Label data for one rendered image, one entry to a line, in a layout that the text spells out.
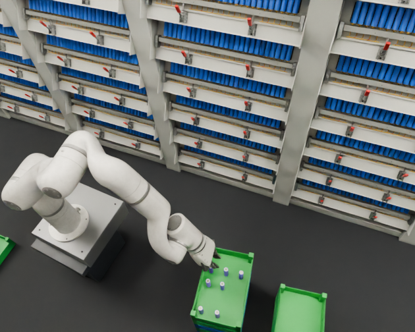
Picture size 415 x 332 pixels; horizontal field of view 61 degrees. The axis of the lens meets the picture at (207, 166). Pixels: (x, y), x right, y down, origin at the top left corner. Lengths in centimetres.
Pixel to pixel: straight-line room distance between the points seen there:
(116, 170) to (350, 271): 140
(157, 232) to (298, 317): 84
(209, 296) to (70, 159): 83
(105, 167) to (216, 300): 80
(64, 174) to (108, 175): 14
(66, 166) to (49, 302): 114
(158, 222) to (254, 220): 100
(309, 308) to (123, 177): 108
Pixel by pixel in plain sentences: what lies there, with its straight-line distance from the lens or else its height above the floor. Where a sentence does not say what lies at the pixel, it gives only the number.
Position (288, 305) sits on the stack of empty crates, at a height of 16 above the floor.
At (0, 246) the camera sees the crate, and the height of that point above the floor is 0.
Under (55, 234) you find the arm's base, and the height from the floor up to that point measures 38.
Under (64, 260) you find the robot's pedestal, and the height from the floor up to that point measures 28.
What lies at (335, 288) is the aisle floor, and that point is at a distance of 198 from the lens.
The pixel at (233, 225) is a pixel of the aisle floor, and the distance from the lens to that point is 204.
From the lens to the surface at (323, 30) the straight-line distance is 127.
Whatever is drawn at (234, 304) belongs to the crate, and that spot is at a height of 32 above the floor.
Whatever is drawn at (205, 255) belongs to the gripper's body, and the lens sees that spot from 136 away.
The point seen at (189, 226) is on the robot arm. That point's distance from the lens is 123.
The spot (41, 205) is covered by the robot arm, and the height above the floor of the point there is 63.
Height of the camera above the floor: 184
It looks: 55 degrees down
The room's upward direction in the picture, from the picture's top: 6 degrees counter-clockwise
